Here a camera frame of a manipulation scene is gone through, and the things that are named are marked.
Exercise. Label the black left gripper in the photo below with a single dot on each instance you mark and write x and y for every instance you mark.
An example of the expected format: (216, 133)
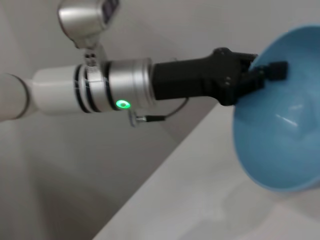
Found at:
(197, 77)

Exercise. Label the blue bowl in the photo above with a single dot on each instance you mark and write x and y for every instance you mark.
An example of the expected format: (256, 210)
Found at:
(280, 137)

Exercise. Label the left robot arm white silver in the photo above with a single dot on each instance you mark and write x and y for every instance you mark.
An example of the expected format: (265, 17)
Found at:
(62, 92)

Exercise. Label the left wrist camera black silver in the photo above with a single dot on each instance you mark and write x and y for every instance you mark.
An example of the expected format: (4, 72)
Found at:
(85, 20)

